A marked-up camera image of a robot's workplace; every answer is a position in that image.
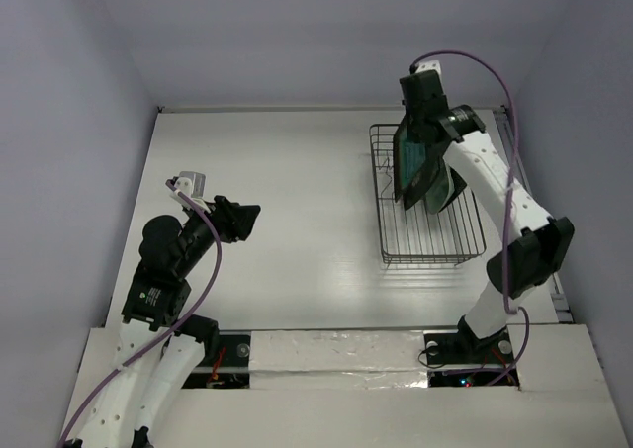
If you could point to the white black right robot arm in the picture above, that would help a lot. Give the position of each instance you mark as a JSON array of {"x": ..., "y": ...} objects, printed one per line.
[{"x": 533, "y": 242}]

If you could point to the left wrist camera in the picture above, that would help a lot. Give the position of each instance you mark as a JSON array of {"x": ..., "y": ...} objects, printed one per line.
[{"x": 187, "y": 183}]

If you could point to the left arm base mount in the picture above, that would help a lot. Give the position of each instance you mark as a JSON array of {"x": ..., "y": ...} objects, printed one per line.
[{"x": 228, "y": 368}]

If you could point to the black white floral square plate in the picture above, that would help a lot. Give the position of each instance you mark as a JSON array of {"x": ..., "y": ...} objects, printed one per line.
[{"x": 423, "y": 177}]

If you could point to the black wire dish rack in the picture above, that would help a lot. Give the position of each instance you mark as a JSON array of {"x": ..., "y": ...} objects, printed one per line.
[{"x": 416, "y": 236}]

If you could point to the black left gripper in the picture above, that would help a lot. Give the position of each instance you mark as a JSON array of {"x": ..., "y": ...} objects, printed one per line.
[{"x": 232, "y": 219}]

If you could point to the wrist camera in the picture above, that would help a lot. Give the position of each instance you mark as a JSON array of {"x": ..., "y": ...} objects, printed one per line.
[
  {"x": 426, "y": 66},
  {"x": 187, "y": 183}
]

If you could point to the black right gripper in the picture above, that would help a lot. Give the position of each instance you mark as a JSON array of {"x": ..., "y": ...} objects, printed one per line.
[{"x": 412, "y": 134}]

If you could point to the square teal black plate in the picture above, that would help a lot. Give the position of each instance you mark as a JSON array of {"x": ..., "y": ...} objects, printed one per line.
[{"x": 409, "y": 156}]

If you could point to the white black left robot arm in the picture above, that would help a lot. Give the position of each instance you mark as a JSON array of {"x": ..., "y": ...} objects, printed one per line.
[{"x": 160, "y": 342}]

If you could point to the light green round plate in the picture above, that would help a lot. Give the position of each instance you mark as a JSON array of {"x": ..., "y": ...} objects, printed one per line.
[{"x": 441, "y": 190}]

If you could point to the white foil covered front board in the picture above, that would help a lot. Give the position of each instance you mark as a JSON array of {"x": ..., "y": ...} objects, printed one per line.
[{"x": 336, "y": 360}]

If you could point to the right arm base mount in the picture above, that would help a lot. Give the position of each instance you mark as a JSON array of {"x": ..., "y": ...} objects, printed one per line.
[{"x": 451, "y": 363}]

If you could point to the black floral rear plate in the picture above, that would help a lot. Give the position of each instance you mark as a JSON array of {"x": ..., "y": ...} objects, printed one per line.
[{"x": 456, "y": 186}]

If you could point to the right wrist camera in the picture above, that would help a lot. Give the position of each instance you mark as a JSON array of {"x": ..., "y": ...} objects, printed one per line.
[{"x": 426, "y": 66}]

